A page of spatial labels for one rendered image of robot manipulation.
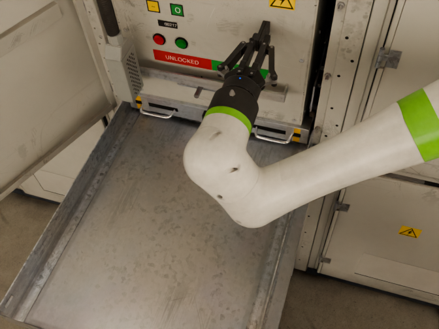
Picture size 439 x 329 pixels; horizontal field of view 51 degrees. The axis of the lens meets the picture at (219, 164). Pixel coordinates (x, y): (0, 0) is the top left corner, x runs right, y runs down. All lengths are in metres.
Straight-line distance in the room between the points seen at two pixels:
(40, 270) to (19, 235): 1.14
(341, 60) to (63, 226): 0.80
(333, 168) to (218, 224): 0.46
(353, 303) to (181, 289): 1.06
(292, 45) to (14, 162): 0.81
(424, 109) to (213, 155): 0.34
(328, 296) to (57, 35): 1.43
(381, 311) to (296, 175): 1.31
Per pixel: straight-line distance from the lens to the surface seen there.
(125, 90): 1.23
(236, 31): 1.11
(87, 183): 1.31
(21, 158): 1.39
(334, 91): 1.17
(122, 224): 1.22
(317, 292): 2.04
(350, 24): 1.04
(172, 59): 1.24
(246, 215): 0.85
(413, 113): 0.79
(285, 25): 1.07
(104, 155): 1.36
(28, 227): 2.37
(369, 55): 1.09
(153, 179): 1.28
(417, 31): 1.02
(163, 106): 1.37
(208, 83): 1.20
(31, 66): 1.27
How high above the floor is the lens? 1.88
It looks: 54 degrees down
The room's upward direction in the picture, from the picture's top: 5 degrees counter-clockwise
